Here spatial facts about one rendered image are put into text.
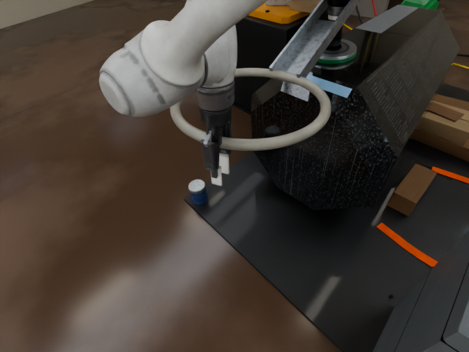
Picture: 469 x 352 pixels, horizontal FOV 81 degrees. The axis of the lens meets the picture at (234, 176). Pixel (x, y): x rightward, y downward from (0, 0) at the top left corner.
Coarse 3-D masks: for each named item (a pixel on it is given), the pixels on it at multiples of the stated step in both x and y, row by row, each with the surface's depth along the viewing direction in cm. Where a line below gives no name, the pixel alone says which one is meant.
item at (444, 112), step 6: (432, 108) 188; (438, 108) 187; (444, 108) 186; (438, 114) 183; (444, 114) 182; (450, 114) 182; (456, 114) 181; (462, 114) 181; (450, 120) 179; (456, 120) 178
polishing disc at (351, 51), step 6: (342, 42) 128; (348, 42) 127; (342, 48) 123; (348, 48) 122; (354, 48) 122; (324, 54) 120; (330, 54) 120; (336, 54) 119; (342, 54) 119; (348, 54) 118
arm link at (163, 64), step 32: (192, 0) 34; (224, 0) 33; (256, 0) 33; (160, 32) 38; (192, 32) 35; (224, 32) 36; (128, 64) 39; (160, 64) 39; (192, 64) 40; (128, 96) 39; (160, 96) 42
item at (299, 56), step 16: (352, 0) 107; (304, 32) 109; (320, 32) 109; (336, 32) 106; (288, 48) 103; (304, 48) 106; (320, 48) 100; (272, 64) 100; (288, 64) 104; (304, 64) 96
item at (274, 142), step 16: (288, 80) 98; (304, 80) 94; (320, 96) 85; (176, 112) 79; (320, 112) 78; (192, 128) 73; (304, 128) 72; (320, 128) 74; (224, 144) 69; (240, 144) 68; (256, 144) 68; (272, 144) 68; (288, 144) 69
